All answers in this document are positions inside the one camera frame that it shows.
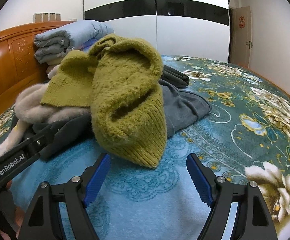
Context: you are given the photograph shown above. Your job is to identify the olive green knit sweater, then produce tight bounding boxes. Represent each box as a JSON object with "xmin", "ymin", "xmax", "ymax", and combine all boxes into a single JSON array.
[{"xmin": 41, "ymin": 34, "xmax": 167, "ymax": 168}]

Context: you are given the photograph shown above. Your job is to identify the beige fluffy garment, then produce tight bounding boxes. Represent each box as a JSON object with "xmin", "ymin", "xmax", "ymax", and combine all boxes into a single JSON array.
[{"xmin": 0, "ymin": 64, "xmax": 91, "ymax": 158}]

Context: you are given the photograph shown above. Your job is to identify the orange wooden headboard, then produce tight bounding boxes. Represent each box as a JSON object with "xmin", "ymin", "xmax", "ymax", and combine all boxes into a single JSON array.
[{"xmin": 0, "ymin": 21, "xmax": 70, "ymax": 115}]

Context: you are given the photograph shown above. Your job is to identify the grey sweatshirt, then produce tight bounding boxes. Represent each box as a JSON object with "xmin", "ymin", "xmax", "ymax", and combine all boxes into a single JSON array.
[{"xmin": 159, "ymin": 79, "xmax": 211, "ymax": 138}]

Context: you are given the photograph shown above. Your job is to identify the light blue folded quilt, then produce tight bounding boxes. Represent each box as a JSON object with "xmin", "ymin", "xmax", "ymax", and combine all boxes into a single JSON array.
[{"xmin": 33, "ymin": 20, "xmax": 114, "ymax": 63}]

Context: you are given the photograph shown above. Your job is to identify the wooden picture frames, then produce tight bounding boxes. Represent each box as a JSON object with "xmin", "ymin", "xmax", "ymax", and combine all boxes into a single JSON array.
[{"xmin": 33, "ymin": 12, "xmax": 61, "ymax": 23}]

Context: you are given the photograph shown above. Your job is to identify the dark black garment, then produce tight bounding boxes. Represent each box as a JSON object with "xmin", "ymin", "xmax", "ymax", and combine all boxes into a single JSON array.
[{"xmin": 161, "ymin": 65, "xmax": 190, "ymax": 89}]

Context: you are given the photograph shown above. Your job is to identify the brown room door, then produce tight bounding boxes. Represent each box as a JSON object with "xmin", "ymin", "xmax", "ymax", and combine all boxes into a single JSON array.
[{"xmin": 230, "ymin": 6, "xmax": 252, "ymax": 68}]

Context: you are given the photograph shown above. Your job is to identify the white black wardrobe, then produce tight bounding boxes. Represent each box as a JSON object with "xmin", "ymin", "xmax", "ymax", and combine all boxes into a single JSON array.
[{"xmin": 83, "ymin": 0, "xmax": 230, "ymax": 62}]

